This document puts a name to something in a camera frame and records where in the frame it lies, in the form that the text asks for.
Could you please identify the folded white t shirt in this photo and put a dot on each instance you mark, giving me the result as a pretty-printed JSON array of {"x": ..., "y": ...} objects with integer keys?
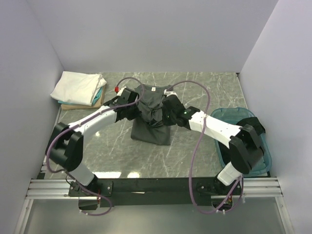
[{"x": 78, "y": 88}]

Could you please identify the black base beam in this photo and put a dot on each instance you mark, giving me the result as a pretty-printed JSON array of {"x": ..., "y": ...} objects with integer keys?
[{"x": 160, "y": 191}]

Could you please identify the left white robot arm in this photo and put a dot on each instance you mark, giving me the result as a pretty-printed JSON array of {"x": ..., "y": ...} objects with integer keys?
[{"x": 64, "y": 152}]

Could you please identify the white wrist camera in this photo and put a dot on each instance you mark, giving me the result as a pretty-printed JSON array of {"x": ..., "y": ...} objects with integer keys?
[
  {"x": 168, "y": 92},
  {"x": 119, "y": 90}
]

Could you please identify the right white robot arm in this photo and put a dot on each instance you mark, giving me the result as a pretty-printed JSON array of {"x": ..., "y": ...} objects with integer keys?
[{"x": 244, "y": 144}]

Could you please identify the dark grey t shirt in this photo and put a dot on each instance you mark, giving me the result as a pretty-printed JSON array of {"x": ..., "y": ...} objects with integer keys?
[{"x": 149, "y": 127}]

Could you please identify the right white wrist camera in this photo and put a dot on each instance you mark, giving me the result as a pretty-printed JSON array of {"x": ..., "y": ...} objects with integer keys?
[{"x": 168, "y": 92}]

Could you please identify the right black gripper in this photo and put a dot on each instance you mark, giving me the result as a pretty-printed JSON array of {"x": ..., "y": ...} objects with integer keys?
[{"x": 165, "y": 121}]

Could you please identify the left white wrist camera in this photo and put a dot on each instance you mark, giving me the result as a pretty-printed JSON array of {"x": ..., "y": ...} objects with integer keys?
[{"x": 119, "y": 90}]

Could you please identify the teal plastic bin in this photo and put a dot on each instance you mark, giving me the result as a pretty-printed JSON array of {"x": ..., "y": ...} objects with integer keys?
[{"x": 233, "y": 116}]

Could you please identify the aluminium frame rail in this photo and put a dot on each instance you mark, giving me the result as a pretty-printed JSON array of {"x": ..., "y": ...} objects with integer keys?
[{"x": 41, "y": 188}]

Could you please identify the black t shirt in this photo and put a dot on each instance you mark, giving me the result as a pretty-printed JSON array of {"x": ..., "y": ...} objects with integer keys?
[{"x": 254, "y": 122}]

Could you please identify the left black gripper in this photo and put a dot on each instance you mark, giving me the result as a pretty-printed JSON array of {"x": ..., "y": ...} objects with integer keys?
[{"x": 136, "y": 113}]

